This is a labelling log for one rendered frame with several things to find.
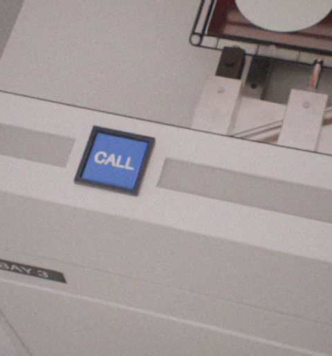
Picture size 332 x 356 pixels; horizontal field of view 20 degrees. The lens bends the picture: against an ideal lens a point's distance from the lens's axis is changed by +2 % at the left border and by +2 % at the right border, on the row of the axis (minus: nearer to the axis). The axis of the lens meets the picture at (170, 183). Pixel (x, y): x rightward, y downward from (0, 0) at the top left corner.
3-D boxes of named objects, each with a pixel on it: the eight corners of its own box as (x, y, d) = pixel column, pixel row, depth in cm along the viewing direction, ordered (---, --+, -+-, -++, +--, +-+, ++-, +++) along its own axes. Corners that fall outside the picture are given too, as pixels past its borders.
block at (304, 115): (289, 104, 88) (291, 87, 85) (326, 110, 87) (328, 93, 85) (271, 176, 85) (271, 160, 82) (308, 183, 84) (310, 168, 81)
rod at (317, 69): (310, 64, 89) (312, 55, 88) (326, 66, 89) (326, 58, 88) (300, 103, 87) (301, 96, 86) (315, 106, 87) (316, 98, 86)
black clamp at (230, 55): (223, 58, 91) (223, 42, 88) (246, 62, 90) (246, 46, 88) (215, 87, 89) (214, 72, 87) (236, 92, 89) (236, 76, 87)
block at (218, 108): (208, 90, 90) (207, 72, 87) (242, 96, 89) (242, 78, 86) (187, 160, 86) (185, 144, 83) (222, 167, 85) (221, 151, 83)
